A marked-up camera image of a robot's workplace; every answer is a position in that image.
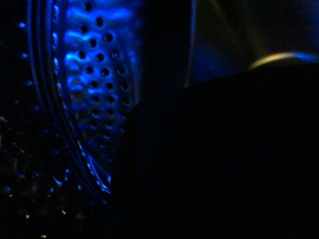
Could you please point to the dark navy mesh garment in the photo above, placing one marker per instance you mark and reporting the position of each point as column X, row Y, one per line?
column 233, row 158

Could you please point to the grey front-load washing machine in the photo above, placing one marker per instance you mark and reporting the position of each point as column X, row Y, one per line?
column 71, row 72

